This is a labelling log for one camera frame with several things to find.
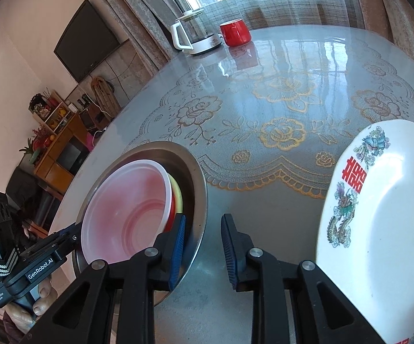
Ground sheer white curtain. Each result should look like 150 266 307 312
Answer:
114 0 383 31

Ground wooden cabinet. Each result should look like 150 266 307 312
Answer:
18 89 96 196

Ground red artificial flowers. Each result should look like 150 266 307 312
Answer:
31 124 50 151

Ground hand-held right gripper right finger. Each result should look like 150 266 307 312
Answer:
220 213 390 344

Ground stainless steel bowl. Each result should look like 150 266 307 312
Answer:
72 141 208 303

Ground yellow plastic bowl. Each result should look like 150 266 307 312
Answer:
166 173 184 219

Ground red mug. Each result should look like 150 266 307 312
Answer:
219 19 252 47

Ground large white printed plate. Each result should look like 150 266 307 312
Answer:
315 119 414 344

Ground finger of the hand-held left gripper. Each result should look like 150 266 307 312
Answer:
22 234 80 260
51 221 83 240

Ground white electric kettle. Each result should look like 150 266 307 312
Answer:
170 8 223 56

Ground woven wicker object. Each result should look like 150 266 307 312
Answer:
91 76 121 119

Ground person's left hand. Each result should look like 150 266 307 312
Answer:
2 276 62 334

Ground dark low table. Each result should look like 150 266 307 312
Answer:
4 167 64 237

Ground red plastic bowl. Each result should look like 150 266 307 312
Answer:
81 159 174 264

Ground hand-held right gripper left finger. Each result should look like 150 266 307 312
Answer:
24 213 187 344

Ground black wall television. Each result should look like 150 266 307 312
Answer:
54 0 120 83

